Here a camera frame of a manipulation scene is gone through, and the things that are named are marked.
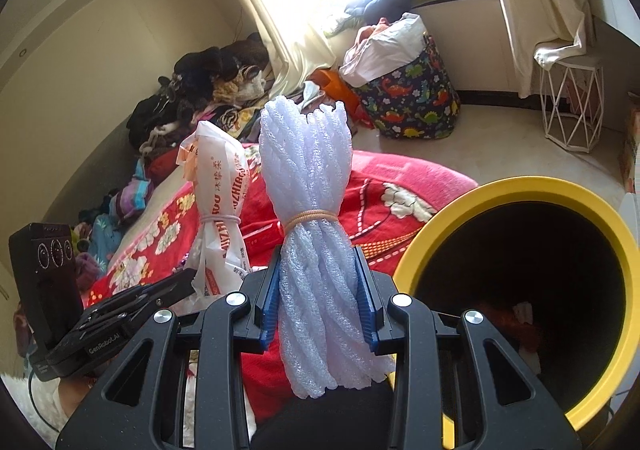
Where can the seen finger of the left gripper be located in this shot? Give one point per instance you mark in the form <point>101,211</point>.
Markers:
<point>172,289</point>

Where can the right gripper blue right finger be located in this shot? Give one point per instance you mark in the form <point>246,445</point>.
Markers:
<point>367,309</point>

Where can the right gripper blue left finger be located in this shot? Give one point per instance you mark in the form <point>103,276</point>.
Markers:
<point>270,304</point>

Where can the white foam net bundle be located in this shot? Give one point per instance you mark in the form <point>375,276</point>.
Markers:
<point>306,164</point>

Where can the white printed plastic bag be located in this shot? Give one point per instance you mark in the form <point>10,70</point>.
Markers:
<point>216,166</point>

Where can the yellow rimmed black trash bin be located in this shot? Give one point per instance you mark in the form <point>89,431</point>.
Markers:
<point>558,247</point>

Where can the red floral blanket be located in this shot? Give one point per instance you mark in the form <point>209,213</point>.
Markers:
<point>387,201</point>

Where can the pile of dark clothes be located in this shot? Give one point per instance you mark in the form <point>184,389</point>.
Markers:
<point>205,85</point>

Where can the dinosaur print laundry basket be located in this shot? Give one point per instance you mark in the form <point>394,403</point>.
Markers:
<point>416,101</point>

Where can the orange bag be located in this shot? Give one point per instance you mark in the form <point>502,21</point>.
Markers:
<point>335,88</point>

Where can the white clothes in basket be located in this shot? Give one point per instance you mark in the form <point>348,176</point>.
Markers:
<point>384,51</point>

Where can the dark jacket on sill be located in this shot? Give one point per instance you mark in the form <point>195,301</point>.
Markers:
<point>370,11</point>

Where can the white vanity desk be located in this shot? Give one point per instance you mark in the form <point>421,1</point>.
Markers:
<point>616,24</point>

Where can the white wire side table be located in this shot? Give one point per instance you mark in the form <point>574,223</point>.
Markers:
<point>572,102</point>

